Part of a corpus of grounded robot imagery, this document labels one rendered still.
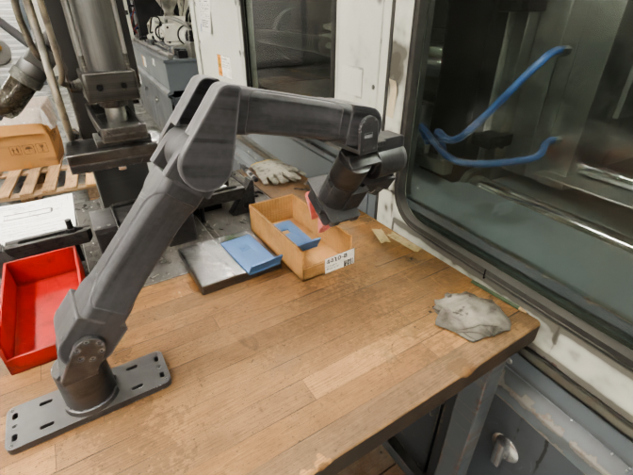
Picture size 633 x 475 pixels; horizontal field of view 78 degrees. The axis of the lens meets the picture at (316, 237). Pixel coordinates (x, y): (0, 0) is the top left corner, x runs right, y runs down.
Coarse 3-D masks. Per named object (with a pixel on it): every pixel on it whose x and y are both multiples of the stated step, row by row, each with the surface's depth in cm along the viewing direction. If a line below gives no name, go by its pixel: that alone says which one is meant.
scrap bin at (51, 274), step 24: (24, 264) 75; (48, 264) 77; (72, 264) 80; (24, 288) 75; (48, 288) 75; (0, 312) 61; (24, 312) 69; (48, 312) 69; (0, 336) 57; (24, 336) 64; (48, 336) 64; (24, 360) 58; (48, 360) 60
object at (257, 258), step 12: (240, 240) 87; (252, 240) 87; (228, 252) 83; (240, 252) 83; (252, 252) 83; (264, 252) 83; (240, 264) 79; (252, 264) 79; (264, 264) 76; (276, 264) 79
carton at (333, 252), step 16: (256, 208) 94; (272, 208) 96; (288, 208) 99; (304, 208) 94; (256, 224) 92; (272, 224) 84; (304, 224) 96; (272, 240) 86; (288, 240) 78; (320, 240) 91; (336, 240) 85; (288, 256) 81; (304, 256) 85; (320, 256) 85; (336, 256) 80; (352, 256) 83; (304, 272) 77; (320, 272) 80
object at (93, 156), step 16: (96, 112) 87; (112, 112) 74; (128, 112) 84; (96, 128) 77; (112, 128) 72; (128, 128) 73; (144, 128) 74; (64, 144) 76; (80, 144) 76; (96, 144) 75; (112, 144) 75; (128, 144) 76; (144, 144) 77; (80, 160) 72; (96, 160) 73; (112, 160) 75; (128, 160) 76; (144, 160) 78
